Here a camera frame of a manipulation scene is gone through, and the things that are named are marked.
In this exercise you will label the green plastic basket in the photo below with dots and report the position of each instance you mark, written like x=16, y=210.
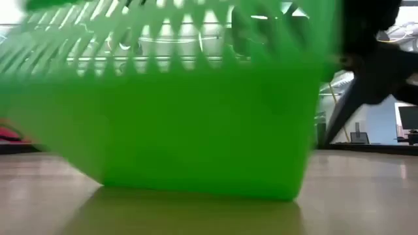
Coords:
x=196, y=130

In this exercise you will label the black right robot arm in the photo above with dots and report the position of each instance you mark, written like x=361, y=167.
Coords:
x=392, y=78

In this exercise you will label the black computer monitor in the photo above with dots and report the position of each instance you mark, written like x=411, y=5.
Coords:
x=408, y=117

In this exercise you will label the small dark stand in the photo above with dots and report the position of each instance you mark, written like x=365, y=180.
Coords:
x=359, y=137

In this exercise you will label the red object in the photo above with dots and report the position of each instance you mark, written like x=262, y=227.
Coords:
x=9, y=134

